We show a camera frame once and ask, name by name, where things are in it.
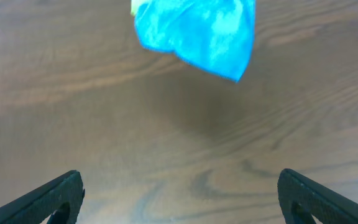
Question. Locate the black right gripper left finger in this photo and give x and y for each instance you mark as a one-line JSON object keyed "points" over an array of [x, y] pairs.
{"points": [[58, 201]]}

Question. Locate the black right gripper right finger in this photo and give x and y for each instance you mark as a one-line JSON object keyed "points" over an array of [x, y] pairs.
{"points": [[303, 201]]}

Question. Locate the crumpled green microfiber cloth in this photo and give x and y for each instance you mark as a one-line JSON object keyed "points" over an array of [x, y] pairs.
{"points": [[135, 4]]}

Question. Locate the blue microfiber cloth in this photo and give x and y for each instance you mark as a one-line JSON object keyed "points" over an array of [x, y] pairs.
{"points": [[216, 36]]}

